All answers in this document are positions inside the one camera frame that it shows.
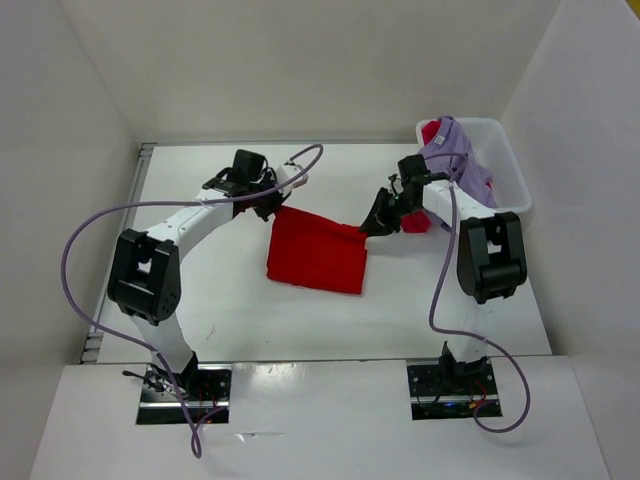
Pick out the lilac t shirt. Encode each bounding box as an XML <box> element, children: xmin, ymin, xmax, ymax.
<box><xmin>417</xmin><ymin>116</ymin><xmax>497</xmax><ymax>233</ymax></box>

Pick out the red t shirt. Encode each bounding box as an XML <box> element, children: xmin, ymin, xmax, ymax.
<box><xmin>266</xmin><ymin>207</ymin><xmax>367</xmax><ymax>295</ymax></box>

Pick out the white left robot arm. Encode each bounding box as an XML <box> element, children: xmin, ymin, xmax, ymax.
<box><xmin>107</xmin><ymin>149</ymin><xmax>301</xmax><ymax>391</ymax></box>

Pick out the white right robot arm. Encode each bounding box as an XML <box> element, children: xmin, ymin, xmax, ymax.
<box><xmin>359</xmin><ymin>154</ymin><xmax>527</xmax><ymax>381</ymax></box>

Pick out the magenta t shirt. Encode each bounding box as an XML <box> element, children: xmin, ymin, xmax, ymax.
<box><xmin>402</xmin><ymin>118</ymin><xmax>496</xmax><ymax>235</ymax></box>

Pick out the white plastic basket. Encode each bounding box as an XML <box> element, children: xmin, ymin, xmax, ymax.
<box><xmin>415</xmin><ymin>116</ymin><xmax>534</xmax><ymax>220</ymax></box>

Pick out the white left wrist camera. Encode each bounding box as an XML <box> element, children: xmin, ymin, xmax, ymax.
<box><xmin>275</xmin><ymin>162</ymin><xmax>309</xmax><ymax>195</ymax></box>

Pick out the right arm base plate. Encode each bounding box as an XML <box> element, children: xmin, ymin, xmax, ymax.
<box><xmin>406</xmin><ymin>361</ymin><xmax>502</xmax><ymax>421</ymax></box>

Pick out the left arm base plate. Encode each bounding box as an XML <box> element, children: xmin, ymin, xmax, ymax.
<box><xmin>123</xmin><ymin>364</ymin><xmax>233</xmax><ymax>426</ymax></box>

